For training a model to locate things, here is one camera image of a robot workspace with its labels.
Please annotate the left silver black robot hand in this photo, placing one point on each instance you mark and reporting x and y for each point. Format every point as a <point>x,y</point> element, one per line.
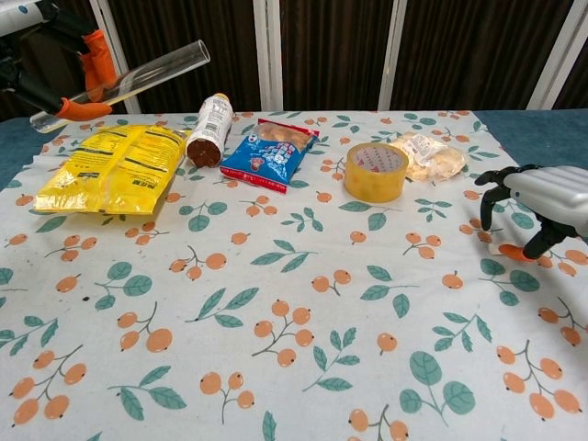
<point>94,64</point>

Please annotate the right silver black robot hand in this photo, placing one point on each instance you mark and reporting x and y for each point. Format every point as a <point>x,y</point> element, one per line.
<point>551,197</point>

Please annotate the clear glass test tube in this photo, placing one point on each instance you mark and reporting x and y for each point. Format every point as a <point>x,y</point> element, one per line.
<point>161,69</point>

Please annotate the yellow snack bag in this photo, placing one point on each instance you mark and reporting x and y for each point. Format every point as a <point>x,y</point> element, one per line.
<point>110,170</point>

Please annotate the clear bag of pale snacks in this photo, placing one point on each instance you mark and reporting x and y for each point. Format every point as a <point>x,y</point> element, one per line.
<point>436,158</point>

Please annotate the white bottle with brown drink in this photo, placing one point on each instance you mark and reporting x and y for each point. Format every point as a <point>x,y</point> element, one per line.
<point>209,133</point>

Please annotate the yellow packing tape roll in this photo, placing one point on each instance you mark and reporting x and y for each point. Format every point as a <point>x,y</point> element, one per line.
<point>374,186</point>

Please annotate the blue snack packet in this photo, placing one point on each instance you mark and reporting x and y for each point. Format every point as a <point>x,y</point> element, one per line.
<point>266,158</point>

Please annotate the dark pleated curtain backdrop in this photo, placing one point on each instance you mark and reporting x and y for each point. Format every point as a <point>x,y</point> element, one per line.
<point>321,46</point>

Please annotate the floral fruit print tablecloth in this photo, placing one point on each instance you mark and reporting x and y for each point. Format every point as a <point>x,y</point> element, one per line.
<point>294,367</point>

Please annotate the white partition frame post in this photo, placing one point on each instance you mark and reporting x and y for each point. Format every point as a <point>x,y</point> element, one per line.
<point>120,41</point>
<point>392,55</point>
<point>266,55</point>
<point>558,50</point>

